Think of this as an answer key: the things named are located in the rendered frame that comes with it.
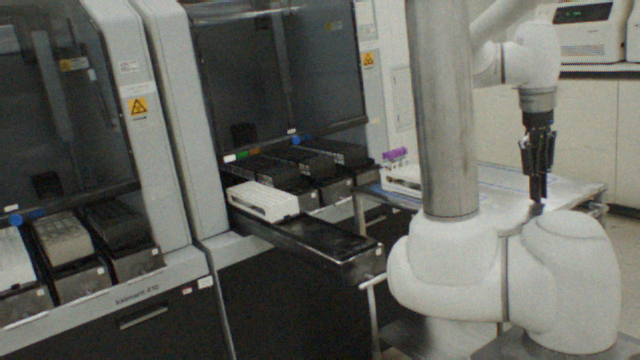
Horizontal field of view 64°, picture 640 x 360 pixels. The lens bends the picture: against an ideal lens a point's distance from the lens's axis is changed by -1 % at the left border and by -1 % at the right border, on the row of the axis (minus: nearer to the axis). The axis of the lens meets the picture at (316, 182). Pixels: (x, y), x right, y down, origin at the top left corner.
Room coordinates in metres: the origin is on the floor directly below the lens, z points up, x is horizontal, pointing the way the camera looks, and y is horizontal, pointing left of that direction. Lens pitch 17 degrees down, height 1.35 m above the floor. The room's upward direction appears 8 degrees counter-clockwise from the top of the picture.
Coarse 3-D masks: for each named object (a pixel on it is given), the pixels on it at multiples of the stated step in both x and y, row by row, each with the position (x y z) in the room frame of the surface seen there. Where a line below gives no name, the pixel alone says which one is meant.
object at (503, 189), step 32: (480, 160) 1.69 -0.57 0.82; (352, 192) 1.59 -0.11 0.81; (384, 192) 1.51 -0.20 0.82; (480, 192) 1.39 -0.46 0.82; (512, 192) 1.35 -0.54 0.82; (576, 192) 1.28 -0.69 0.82; (512, 224) 1.14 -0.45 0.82; (416, 320) 1.63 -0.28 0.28; (448, 320) 1.60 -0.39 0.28; (416, 352) 1.44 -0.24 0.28; (448, 352) 1.42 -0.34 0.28
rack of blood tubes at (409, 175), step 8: (400, 168) 1.54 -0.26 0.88; (408, 168) 1.53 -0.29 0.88; (416, 168) 1.52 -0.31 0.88; (384, 176) 1.54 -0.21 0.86; (392, 176) 1.51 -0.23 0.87; (400, 176) 1.47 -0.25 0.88; (408, 176) 1.45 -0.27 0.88; (416, 176) 1.44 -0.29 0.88; (384, 184) 1.54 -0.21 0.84; (392, 184) 1.51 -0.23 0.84; (400, 184) 1.49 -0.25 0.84; (408, 184) 1.48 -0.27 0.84; (416, 184) 1.47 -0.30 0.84; (400, 192) 1.48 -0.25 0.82; (416, 192) 1.42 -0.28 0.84
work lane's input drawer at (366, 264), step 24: (240, 216) 1.54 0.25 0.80; (288, 216) 1.43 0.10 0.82; (312, 216) 1.41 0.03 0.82; (264, 240) 1.42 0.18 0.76; (288, 240) 1.30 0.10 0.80; (312, 240) 1.27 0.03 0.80; (336, 240) 1.24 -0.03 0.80; (360, 240) 1.22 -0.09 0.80; (312, 264) 1.21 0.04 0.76; (336, 264) 1.11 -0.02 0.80; (360, 264) 1.13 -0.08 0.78; (384, 264) 1.17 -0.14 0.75; (360, 288) 1.07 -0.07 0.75
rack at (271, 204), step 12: (228, 192) 1.64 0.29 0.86; (240, 192) 1.60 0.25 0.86; (252, 192) 1.57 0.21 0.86; (264, 192) 1.55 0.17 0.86; (276, 192) 1.54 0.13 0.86; (240, 204) 1.58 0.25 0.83; (252, 204) 1.57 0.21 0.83; (264, 204) 1.44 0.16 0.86; (276, 204) 1.42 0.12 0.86; (288, 204) 1.44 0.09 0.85; (264, 216) 1.44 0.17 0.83; (276, 216) 1.42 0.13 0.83
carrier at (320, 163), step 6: (330, 156) 1.82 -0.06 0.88; (306, 162) 1.78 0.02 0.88; (312, 162) 1.77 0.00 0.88; (318, 162) 1.78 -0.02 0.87; (324, 162) 1.80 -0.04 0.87; (330, 162) 1.81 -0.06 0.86; (312, 168) 1.77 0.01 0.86; (318, 168) 1.78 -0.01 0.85; (324, 168) 1.80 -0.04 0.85; (330, 168) 1.81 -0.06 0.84; (312, 174) 1.77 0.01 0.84; (318, 174) 1.78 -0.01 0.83; (324, 174) 1.79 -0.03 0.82
